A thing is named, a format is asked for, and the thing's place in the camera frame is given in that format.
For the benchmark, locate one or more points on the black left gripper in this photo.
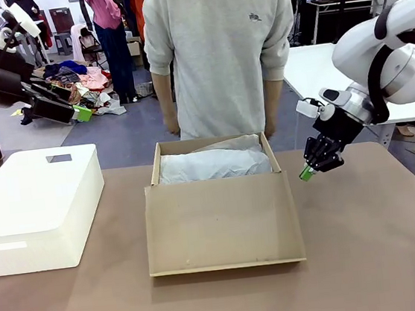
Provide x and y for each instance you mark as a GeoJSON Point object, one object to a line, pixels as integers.
{"type": "Point", "coordinates": [12, 85]}

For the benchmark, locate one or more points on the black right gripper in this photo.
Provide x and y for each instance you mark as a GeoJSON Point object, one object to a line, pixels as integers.
{"type": "Point", "coordinates": [337, 127]}

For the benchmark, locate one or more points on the white tissue paper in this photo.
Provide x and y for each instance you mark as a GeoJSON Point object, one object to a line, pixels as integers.
{"type": "Point", "coordinates": [215, 162]}

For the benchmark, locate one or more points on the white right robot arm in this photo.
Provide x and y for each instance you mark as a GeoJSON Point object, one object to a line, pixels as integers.
{"type": "Point", "coordinates": [403, 65]}

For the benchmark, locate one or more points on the person's right forearm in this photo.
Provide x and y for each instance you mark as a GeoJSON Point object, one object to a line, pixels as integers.
{"type": "Point", "coordinates": [165, 96]}

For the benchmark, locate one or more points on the person's left forearm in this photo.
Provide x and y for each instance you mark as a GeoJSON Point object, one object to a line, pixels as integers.
{"type": "Point", "coordinates": [274, 97]}

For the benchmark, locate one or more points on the white plastic storage box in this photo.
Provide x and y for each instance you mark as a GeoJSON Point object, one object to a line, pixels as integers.
{"type": "Point", "coordinates": [33, 209]}

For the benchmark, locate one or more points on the brown cardboard shoe box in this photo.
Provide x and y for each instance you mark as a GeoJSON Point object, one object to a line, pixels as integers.
{"type": "Point", "coordinates": [221, 229]}

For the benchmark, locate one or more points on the person's left hand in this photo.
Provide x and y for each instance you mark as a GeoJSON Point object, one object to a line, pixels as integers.
{"type": "Point", "coordinates": [271, 125]}

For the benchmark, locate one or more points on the person's right hand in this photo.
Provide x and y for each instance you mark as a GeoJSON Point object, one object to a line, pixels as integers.
{"type": "Point", "coordinates": [172, 126]}

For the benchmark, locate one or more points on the pile of colourful clothes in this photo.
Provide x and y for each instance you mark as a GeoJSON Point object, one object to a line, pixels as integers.
{"type": "Point", "coordinates": [91, 86]}

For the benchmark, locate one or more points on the white garment on chair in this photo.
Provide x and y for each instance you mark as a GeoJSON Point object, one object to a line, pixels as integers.
{"type": "Point", "coordinates": [84, 42]}

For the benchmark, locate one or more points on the dark brown chair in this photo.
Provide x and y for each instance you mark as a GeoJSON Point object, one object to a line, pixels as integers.
{"type": "Point", "coordinates": [62, 29]}

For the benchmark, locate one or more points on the mannequin in pink shirt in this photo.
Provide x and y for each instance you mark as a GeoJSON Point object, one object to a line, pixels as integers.
{"type": "Point", "coordinates": [112, 42]}

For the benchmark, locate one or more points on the white side table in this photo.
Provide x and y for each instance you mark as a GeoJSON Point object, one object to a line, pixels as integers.
{"type": "Point", "coordinates": [314, 72]}

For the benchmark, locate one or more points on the bystander in black top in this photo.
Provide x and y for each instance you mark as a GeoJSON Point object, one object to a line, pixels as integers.
{"type": "Point", "coordinates": [27, 7]}

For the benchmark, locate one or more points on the person in grey sweatshirt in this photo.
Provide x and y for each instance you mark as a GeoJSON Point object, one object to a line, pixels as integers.
{"type": "Point", "coordinates": [218, 49]}

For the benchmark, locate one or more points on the long background workbench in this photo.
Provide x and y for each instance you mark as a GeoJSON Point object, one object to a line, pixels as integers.
{"type": "Point", "coordinates": [347, 0]}

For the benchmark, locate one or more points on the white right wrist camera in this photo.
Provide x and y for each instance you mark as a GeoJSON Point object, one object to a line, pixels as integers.
{"type": "Point", "coordinates": [309, 108]}

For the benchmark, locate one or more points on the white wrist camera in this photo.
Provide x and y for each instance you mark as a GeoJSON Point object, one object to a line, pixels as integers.
{"type": "Point", "coordinates": [309, 108]}
{"type": "Point", "coordinates": [16, 23]}

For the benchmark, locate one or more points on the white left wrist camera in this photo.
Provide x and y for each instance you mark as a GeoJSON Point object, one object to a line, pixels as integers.
{"type": "Point", "coordinates": [16, 23]}

